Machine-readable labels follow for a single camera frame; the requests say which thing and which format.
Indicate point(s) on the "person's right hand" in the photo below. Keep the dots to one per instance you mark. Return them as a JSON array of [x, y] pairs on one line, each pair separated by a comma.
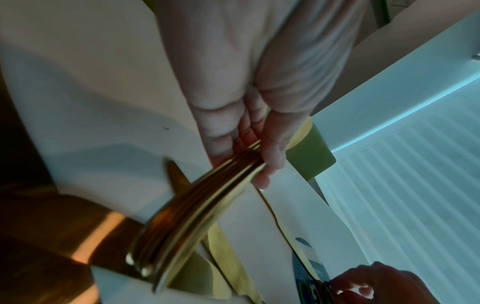
[[393, 288]]

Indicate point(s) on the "person's left hand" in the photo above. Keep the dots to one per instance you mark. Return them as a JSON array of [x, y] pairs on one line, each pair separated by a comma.
[[232, 44]]

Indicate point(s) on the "white window blind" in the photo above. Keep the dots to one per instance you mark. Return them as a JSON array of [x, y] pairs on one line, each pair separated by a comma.
[[412, 193]]

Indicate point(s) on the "green padded bench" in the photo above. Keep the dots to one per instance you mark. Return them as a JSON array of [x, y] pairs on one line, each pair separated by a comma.
[[311, 148]]

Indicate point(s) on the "round purple sticker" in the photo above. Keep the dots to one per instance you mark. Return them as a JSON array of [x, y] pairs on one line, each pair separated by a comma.
[[307, 276]]

